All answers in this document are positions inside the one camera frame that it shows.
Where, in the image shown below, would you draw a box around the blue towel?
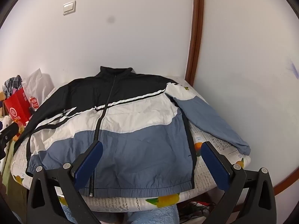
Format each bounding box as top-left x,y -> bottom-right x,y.
127,204 -> 180,224

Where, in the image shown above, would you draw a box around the brown wooden door frame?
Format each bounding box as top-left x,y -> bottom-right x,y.
184,0 -> 205,87

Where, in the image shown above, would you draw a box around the white plastic bag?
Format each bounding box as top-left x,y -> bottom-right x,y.
22,68 -> 55,109

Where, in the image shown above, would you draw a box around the tangled cables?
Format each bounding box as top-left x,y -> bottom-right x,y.
179,201 -> 216,223

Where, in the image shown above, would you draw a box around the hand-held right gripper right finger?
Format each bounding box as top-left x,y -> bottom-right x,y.
201,141 -> 277,224

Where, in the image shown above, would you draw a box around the dark plaid cloth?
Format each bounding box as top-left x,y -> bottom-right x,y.
2,75 -> 23,98

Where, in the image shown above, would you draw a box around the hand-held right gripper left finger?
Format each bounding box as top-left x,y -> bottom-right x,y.
27,141 -> 104,224

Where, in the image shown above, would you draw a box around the white wall light switch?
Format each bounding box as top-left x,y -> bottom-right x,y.
63,1 -> 76,15

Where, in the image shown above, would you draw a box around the black white blue jacket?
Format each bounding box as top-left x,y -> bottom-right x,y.
13,66 -> 251,197

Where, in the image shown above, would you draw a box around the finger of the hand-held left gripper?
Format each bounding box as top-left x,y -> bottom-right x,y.
0,122 -> 19,159

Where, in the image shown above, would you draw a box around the brown wooden baseboard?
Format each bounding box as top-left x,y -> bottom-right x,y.
273,166 -> 299,197

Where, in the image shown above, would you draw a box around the olive green cloth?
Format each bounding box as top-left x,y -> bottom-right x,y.
3,141 -> 28,215

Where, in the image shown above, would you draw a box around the red paper bag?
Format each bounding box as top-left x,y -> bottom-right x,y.
3,87 -> 33,125

